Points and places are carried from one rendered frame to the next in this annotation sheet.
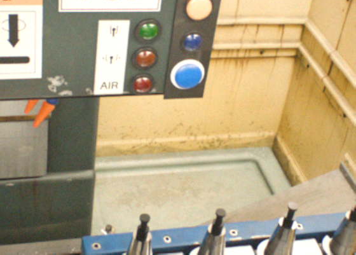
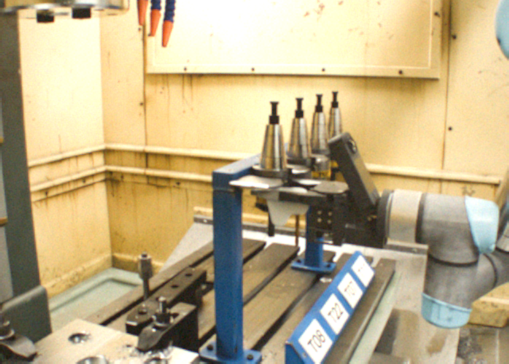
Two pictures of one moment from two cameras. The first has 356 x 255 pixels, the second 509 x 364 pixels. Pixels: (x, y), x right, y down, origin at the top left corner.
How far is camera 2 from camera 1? 0.88 m
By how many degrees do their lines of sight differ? 47
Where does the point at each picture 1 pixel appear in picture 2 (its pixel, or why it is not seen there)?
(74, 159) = (25, 276)
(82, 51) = not seen: outside the picture
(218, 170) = (90, 297)
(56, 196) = (23, 323)
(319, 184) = (191, 236)
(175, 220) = not seen: hidden behind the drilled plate
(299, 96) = (122, 206)
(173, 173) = (61, 314)
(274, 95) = (101, 218)
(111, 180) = not seen: hidden behind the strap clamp
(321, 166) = (173, 238)
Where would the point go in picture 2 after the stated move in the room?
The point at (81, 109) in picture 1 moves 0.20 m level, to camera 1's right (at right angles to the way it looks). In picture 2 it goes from (21, 214) to (99, 198)
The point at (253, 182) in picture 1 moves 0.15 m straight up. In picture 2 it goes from (122, 291) to (119, 253)
